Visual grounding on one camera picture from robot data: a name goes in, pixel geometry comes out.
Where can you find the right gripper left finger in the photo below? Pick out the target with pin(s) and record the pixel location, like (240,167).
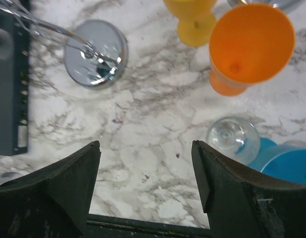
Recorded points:
(52,202)

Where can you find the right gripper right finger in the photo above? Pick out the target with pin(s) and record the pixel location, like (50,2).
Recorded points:
(243,203)

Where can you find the chrome swirl wine glass rack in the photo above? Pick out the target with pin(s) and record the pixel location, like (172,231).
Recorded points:
(95,54)

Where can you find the dark grey box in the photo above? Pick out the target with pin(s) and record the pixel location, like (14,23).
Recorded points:
(14,85)

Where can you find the clear wine glass far left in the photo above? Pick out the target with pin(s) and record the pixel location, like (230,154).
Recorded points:
(7,176)

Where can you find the blue plastic wine glass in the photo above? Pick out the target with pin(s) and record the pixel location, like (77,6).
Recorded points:
(284,161)

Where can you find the clear wine glass near blue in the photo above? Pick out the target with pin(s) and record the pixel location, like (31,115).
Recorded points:
(234,137)

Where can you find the orange plastic wine glass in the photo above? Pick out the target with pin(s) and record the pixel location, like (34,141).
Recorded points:
(249,44)

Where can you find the yellow plastic wine glass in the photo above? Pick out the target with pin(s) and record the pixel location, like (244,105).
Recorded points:
(196,20)

